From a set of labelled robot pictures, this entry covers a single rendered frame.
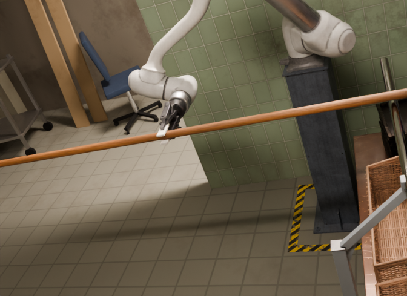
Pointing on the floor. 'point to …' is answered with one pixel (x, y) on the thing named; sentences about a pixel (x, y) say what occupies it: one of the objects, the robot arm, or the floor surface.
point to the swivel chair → (117, 85)
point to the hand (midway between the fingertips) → (164, 135)
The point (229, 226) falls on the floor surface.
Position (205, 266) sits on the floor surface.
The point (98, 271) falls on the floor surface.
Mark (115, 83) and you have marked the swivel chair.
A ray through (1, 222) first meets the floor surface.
